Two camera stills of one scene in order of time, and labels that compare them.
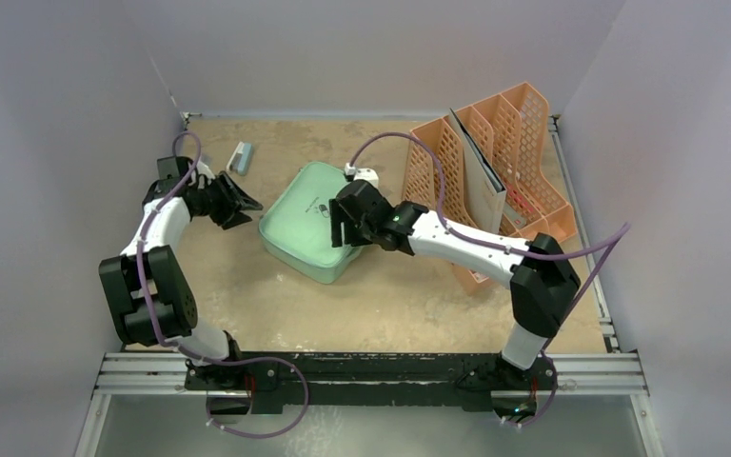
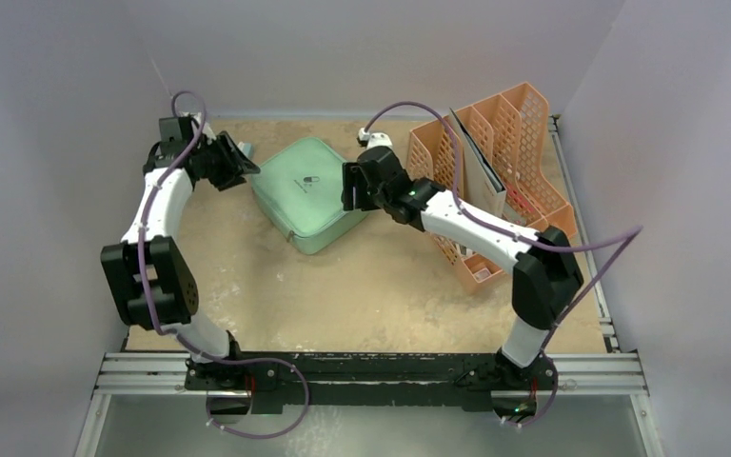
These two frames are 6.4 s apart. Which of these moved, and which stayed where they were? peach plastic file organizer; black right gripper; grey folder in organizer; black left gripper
Moved: black left gripper; black right gripper
Stayed: grey folder in organizer; peach plastic file organizer
